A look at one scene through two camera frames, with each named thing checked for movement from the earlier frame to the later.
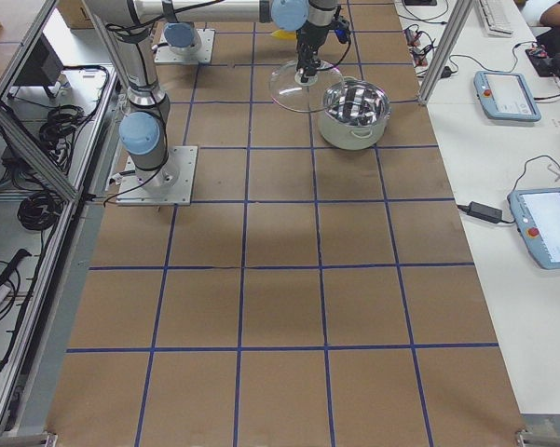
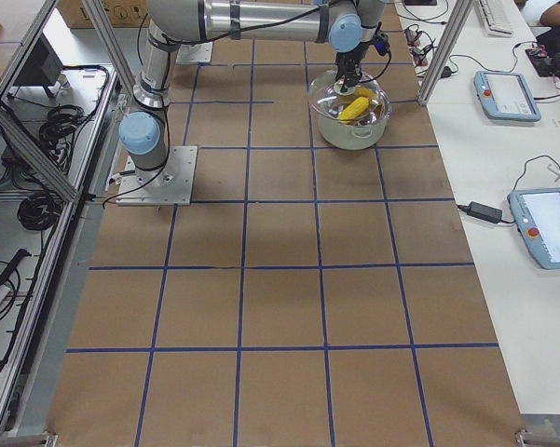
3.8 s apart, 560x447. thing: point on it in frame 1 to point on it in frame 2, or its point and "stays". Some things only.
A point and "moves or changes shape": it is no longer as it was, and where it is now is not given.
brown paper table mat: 308,291 stays
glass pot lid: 322,90 to 365,103
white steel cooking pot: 353,115 stays
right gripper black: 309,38 to 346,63
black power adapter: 483,211 stays
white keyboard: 496,19 stays
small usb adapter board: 413,37 stays
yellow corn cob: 284,34 moves or changes shape
